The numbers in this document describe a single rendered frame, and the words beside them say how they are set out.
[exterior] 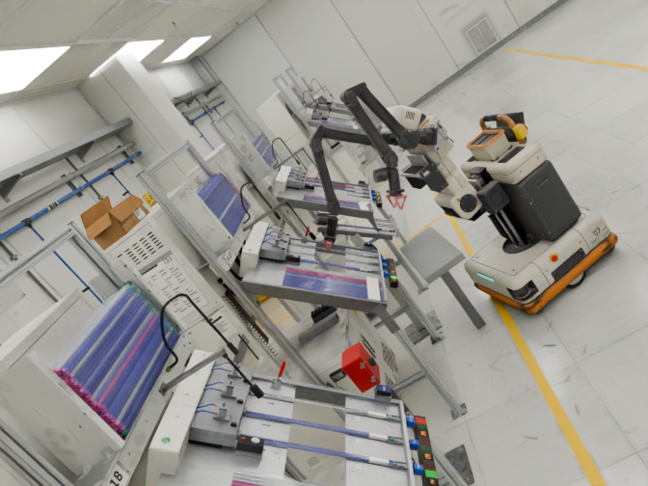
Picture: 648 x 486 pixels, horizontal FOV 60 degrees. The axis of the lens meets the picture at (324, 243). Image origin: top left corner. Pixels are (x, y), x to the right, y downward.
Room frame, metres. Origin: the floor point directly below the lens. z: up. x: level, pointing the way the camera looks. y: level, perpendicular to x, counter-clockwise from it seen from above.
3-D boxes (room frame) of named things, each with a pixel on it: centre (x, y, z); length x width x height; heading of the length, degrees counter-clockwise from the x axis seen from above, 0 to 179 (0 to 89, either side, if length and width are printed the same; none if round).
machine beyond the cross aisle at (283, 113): (7.84, -0.76, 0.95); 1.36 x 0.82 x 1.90; 76
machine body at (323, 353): (3.00, 0.47, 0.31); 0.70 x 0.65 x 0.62; 166
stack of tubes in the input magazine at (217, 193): (3.03, 0.34, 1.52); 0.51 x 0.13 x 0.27; 166
